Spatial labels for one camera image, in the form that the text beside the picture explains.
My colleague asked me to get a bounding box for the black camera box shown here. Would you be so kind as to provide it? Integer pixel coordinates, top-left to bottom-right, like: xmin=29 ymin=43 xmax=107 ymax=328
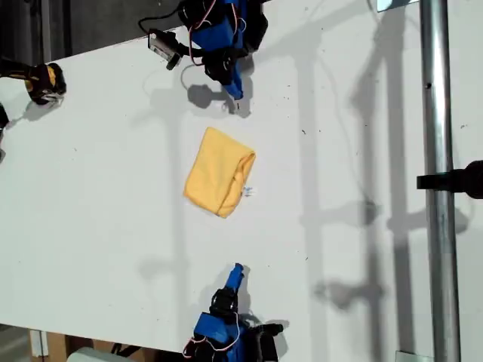
xmin=247 ymin=321 xmax=285 ymax=362
xmin=146 ymin=29 xmax=179 ymax=62

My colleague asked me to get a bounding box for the steel post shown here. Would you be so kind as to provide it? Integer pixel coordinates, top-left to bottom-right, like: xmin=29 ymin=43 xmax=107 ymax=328
xmin=417 ymin=0 xmax=463 ymax=362

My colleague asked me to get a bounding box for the black camera stalk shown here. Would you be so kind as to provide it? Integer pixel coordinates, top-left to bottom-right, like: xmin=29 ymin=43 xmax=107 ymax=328
xmin=165 ymin=41 xmax=195 ymax=72

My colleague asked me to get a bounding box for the red white servo wire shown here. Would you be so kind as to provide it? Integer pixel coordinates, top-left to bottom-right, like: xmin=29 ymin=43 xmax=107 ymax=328
xmin=217 ymin=311 xmax=242 ymax=350
xmin=187 ymin=0 xmax=220 ymax=66
xmin=182 ymin=336 xmax=208 ymax=360
xmin=232 ymin=4 xmax=248 ymax=36

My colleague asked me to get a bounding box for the brown cardboard box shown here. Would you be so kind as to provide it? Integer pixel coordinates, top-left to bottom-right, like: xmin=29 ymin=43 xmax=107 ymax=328
xmin=29 ymin=329 xmax=182 ymax=362

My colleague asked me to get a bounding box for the yellow and black bar clamp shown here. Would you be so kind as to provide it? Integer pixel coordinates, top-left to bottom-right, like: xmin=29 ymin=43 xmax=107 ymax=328
xmin=0 ymin=56 xmax=68 ymax=106

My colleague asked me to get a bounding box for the yellow microfibre towel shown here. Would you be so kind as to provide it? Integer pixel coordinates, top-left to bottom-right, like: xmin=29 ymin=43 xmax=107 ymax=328
xmin=183 ymin=126 xmax=259 ymax=219

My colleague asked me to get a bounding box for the white rounded object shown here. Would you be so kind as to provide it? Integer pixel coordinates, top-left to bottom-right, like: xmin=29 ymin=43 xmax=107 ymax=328
xmin=66 ymin=346 xmax=126 ymax=362

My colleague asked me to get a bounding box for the black post clamp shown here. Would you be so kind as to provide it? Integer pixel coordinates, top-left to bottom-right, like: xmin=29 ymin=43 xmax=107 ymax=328
xmin=416 ymin=159 xmax=483 ymax=199

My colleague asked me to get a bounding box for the black camera cable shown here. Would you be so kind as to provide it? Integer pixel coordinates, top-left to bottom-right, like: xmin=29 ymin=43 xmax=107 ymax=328
xmin=137 ymin=8 xmax=183 ymax=35

